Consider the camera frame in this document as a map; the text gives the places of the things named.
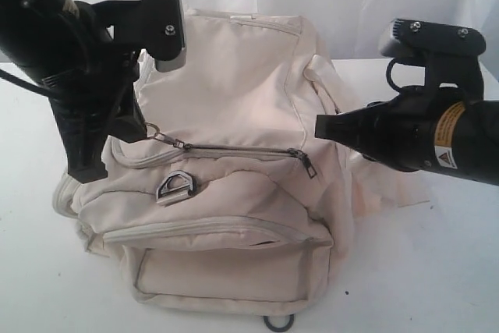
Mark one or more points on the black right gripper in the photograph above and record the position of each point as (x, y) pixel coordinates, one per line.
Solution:
(395, 133)

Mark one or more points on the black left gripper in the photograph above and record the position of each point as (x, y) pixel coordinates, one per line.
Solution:
(80, 63)

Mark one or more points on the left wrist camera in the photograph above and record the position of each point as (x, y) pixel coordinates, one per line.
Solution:
(157, 26)

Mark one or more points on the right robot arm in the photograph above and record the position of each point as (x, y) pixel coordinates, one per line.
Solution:
(447, 134)

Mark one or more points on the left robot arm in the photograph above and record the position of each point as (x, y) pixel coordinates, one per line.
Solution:
(20, 25)

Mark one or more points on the cream canvas duffel bag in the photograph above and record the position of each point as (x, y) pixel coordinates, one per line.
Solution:
(232, 205)

